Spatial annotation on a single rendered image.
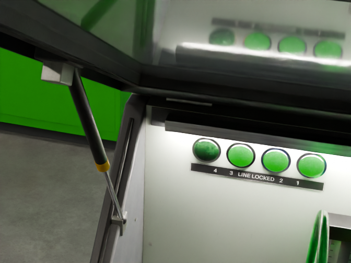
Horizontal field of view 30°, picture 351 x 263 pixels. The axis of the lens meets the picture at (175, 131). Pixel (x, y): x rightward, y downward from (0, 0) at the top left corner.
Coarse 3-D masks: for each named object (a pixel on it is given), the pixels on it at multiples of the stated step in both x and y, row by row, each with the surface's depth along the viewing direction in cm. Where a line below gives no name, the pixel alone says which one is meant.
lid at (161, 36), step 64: (0, 0) 47; (64, 0) 43; (128, 0) 40; (192, 0) 37; (256, 0) 35; (320, 0) 33; (64, 64) 72; (128, 64) 81; (192, 64) 71; (256, 64) 63; (320, 64) 56
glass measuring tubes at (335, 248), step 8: (336, 216) 113; (344, 216) 113; (336, 224) 111; (344, 224) 111; (336, 232) 111; (344, 232) 111; (336, 240) 112; (344, 240) 112; (336, 248) 116; (344, 248) 113; (328, 256) 116; (336, 256) 117; (344, 256) 114
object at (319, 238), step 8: (320, 216) 91; (328, 216) 91; (320, 224) 88; (328, 224) 88; (312, 232) 104; (320, 232) 86; (328, 232) 87; (312, 240) 105; (320, 240) 85; (328, 240) 85; (312, 248) 106; (320, 248) 84; (328, 248) 84; (312, 256) 108; (320, 256) 83
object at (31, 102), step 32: (0, 64) 365; (32, 64) 360; (0, 96) 376; (32, 96) 370; (64, 96) 364; (96, 96) 359; (128, 96) 372; (0, 128) 392; (32, 128) 386; (64, 128) 375
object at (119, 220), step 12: (72, 84) 78; (72, 96) 80; (84, 96) 80; (84, 108) 82; (84, 120) 84; (96, 132) 86; (96, 144) 88; (96, 156) 90; (108, 168) 93; (108, 180) 96; (120, 216) 105; (120, 228) 106
